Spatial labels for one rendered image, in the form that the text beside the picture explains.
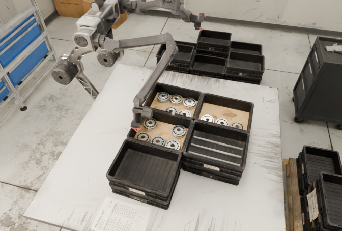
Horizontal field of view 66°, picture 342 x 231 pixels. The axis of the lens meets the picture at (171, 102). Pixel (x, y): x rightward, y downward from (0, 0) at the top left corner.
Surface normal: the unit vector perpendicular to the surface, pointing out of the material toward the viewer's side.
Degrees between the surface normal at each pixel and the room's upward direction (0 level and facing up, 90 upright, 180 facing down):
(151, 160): 0
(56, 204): 0
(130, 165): 0
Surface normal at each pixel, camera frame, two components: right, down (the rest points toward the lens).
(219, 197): 0.00, -0.70
